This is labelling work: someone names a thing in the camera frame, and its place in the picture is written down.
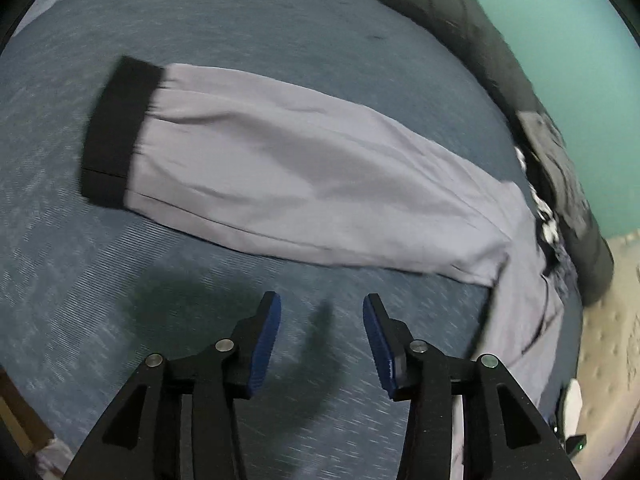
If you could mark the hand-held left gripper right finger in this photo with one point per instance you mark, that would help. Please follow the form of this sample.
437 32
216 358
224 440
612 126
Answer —
377 345

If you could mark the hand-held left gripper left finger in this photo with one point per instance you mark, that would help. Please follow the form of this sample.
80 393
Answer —
265 340

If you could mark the light grey jacket black trim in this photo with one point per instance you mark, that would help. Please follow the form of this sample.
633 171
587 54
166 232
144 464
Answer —
300 185

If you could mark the white folded garment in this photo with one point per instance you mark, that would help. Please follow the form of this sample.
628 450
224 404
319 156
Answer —
572 405

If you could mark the cream tufted headboard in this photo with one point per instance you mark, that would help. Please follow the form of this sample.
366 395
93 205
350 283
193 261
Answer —
615 335

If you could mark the blue crumpled garment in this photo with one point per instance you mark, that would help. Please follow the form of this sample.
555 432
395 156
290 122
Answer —
560 275

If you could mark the black and white garment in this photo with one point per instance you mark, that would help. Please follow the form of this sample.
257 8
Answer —
547 227

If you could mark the grey button shirt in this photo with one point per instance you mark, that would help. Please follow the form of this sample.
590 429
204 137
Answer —
555 160

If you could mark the dark grey rolled duvet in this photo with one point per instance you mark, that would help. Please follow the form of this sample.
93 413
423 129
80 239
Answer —
450 10

